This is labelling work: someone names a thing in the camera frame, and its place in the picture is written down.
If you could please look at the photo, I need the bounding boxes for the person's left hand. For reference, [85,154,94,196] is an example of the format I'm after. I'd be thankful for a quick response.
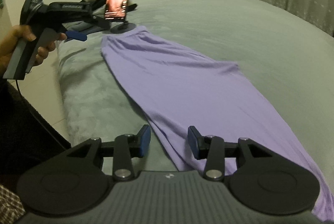
[0,24,67,71]

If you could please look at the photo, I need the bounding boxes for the black cable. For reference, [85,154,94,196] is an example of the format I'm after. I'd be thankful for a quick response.
[15,79,30,99]

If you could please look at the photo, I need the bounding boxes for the checkered cloth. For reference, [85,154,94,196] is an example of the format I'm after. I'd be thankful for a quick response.
[0,183,27,217]

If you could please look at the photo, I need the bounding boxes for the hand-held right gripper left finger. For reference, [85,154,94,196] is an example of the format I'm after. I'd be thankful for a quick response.
[66,124,152,181]

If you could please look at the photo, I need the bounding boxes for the purple pants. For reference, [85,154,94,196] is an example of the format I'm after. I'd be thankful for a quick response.
[100,25,334,222]

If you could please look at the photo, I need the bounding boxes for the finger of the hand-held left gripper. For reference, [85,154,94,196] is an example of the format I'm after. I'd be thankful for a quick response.
[63,31,88,43]
[89,14,112,31]

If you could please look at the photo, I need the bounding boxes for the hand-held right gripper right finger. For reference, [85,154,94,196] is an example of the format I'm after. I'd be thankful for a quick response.
[187,125,270,181]

